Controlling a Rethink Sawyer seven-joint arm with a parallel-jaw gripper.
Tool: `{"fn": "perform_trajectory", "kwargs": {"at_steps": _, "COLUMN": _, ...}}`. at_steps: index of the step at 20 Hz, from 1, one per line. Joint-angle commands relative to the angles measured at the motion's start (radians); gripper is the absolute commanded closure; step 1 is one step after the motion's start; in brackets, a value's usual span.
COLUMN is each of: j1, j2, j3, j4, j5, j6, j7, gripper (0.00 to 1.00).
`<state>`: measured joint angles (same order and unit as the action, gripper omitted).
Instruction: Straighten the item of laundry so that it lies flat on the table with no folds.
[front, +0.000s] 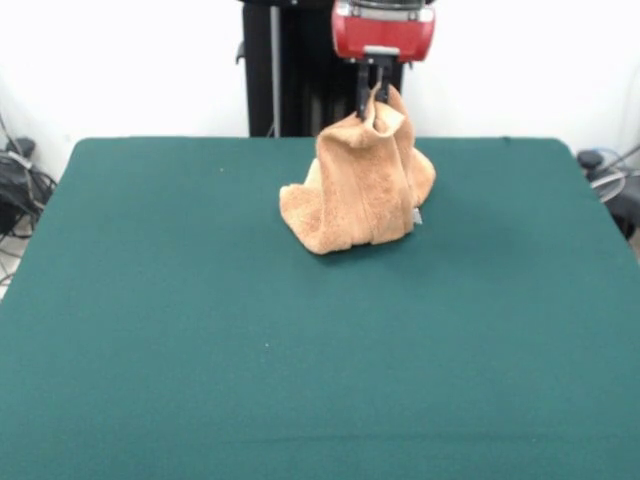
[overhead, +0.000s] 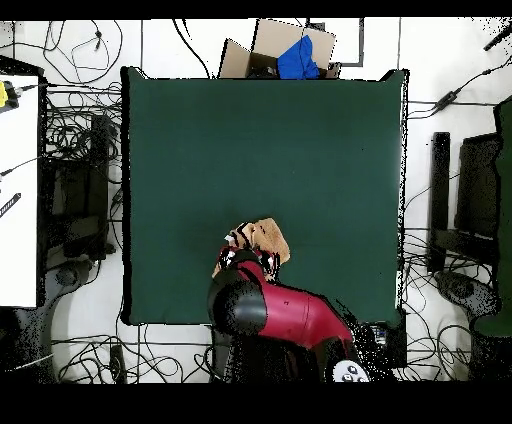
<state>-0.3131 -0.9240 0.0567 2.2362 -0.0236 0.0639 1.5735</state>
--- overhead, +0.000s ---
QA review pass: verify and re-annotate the tan terry towel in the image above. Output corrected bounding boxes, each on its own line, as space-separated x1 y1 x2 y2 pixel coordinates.
211 217 292 281

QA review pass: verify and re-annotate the blue garment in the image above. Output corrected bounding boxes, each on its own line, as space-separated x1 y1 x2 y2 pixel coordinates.
276 34 321 80

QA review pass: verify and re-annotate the dark green table cloth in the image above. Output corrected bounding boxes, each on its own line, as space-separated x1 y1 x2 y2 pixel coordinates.
120 65 410 327
473 95 512 338

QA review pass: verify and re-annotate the open cardboard box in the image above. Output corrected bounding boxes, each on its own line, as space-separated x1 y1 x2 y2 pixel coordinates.
218 18 342 80

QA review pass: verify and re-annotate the black rod-shaped object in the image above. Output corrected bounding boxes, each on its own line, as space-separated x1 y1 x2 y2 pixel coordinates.
482 21 512 52

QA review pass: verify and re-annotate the black looped cable with plug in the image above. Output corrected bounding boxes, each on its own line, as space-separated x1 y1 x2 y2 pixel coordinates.
41 19 124 86

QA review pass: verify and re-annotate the black equipment stand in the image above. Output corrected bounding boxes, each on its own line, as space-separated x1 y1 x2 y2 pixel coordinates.
426 131 501 275
37 113 117 265

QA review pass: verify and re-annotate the yellow and black tool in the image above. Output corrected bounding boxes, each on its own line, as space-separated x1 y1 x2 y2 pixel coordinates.
0 79 20 114

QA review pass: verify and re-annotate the black cable with adapter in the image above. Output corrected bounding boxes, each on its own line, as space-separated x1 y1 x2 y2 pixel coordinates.
406 53 512 120

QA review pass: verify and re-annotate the black flat strip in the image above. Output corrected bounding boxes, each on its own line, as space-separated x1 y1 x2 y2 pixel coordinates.
0 192 22 219

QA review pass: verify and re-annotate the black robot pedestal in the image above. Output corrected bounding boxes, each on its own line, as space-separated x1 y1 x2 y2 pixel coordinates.
210 325 321 383

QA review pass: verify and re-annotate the white desk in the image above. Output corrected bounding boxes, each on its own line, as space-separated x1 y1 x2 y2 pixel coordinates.
0 73 40 308

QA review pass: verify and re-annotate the black chair base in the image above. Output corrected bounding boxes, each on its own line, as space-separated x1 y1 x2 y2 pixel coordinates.
433 269 501 321
51 259 94 289

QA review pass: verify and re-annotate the black power strip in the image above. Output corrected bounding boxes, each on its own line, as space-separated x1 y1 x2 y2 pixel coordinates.
109 343 128 384

